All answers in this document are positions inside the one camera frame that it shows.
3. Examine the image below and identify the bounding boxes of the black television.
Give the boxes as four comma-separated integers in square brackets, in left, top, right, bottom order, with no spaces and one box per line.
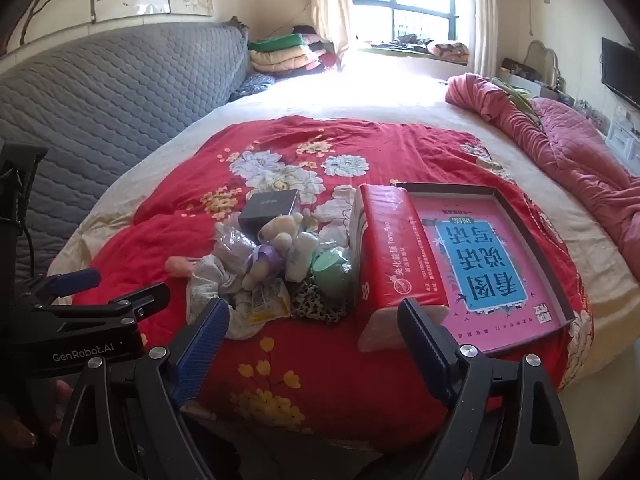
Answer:
[601,37,640,107]

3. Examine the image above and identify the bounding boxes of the yellow snack packet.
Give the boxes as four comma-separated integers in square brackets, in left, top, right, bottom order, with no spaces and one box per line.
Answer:
[247,280,292,324]

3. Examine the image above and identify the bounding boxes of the pile of clothes on windowsill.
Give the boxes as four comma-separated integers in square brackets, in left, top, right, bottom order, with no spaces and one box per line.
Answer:
[372,34,471,64]

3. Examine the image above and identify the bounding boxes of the window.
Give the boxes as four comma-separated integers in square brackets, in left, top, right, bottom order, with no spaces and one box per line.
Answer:
[347,0,476,47]

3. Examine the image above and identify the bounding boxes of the purple soft item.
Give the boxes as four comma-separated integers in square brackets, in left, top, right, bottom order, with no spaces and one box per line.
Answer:
[250,245,287,287]

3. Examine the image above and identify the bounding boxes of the green egg-shaped sponge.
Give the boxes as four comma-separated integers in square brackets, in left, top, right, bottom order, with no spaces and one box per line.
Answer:
[312,251,354,302]

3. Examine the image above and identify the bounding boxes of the grey quilted headboard cover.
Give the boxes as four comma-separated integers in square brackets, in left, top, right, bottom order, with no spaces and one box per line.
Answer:
[0,22,251,286]

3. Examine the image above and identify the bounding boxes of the cream folded blanket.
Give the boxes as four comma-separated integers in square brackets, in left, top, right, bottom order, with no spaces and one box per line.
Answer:
[250,46,315,75]

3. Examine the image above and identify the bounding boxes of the green folded blanket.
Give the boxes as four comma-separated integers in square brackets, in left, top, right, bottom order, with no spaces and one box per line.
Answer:
[248,34,304,53]

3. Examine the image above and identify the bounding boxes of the white drawer cabinet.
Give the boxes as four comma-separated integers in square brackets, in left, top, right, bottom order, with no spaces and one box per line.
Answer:
[604,105,640,162]

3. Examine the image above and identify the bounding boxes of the dark patterned pillow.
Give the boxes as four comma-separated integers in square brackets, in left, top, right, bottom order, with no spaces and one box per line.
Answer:
[230,72,276,103]

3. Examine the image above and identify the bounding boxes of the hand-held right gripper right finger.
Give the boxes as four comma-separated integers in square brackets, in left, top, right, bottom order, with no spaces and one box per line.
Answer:
[396,297,581,480]

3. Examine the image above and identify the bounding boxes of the green white tissue packet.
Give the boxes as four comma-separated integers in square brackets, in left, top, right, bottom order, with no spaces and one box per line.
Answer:
[285,232,321,283]

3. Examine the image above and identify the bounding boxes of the dark blue small box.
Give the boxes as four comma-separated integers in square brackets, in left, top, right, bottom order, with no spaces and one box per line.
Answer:
[237,189,300,238]

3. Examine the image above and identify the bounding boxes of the person's left hand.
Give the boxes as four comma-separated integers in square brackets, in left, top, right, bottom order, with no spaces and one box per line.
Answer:
[0,380,73,457]

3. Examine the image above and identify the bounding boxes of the red tissue pack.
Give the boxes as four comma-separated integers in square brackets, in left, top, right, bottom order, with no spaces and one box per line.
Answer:
[350,184,451,354]

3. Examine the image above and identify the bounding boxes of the cream curtain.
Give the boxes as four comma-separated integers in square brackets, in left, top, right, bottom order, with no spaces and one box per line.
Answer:
[309,0,354,61]
[470,0,499,78]

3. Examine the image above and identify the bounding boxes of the bagged plush toy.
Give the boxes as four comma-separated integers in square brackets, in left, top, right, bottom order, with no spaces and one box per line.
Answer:
[214,222,262,273]

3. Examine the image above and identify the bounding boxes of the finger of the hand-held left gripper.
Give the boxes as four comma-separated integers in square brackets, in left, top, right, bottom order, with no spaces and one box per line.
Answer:
[32,268,102,306]
[36,282,172,332]

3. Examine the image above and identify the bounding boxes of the white floral cloth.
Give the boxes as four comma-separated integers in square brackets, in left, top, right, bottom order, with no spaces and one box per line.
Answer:
[185,255,267,342]

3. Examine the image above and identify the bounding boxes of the dark cardboard box tray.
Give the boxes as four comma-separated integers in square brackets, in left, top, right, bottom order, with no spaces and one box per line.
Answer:
[395,181,578,359]

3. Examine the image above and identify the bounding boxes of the green cloth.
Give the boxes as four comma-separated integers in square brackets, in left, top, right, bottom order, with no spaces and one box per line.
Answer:
[492,77,542,127]

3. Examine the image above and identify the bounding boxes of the group of small bottles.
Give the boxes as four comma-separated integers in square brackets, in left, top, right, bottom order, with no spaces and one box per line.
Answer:
[570,95,609,132]

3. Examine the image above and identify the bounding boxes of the peach pink soft toy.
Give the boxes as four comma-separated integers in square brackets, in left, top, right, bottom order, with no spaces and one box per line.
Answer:
[165,255,202,279]

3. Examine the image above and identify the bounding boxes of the pink quilt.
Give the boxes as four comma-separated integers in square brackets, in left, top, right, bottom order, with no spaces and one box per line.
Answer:
[445,74,640,286]

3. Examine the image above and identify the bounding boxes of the dressing table with mirror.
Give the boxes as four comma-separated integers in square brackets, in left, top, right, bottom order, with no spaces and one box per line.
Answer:
[500,40,568,97]

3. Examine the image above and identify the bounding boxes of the dark red folded blanket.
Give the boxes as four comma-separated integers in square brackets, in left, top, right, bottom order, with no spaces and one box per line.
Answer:
[317,51,345,75]

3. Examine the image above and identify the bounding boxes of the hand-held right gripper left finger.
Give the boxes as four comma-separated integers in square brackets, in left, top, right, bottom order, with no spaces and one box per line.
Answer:
[52,297,231,480]

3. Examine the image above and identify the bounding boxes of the red floral blanket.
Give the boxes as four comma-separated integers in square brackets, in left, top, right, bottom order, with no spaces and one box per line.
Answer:
[72,115,593,456]

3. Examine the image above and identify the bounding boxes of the cream plush toy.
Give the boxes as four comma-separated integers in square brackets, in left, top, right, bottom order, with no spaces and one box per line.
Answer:
[257,212,306,257]

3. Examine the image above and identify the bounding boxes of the bed with cream sheet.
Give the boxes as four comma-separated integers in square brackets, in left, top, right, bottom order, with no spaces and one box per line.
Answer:
[47,55,640,411]

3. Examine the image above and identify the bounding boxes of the black cable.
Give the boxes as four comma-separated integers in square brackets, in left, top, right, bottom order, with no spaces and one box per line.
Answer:
[15,205,37,281]

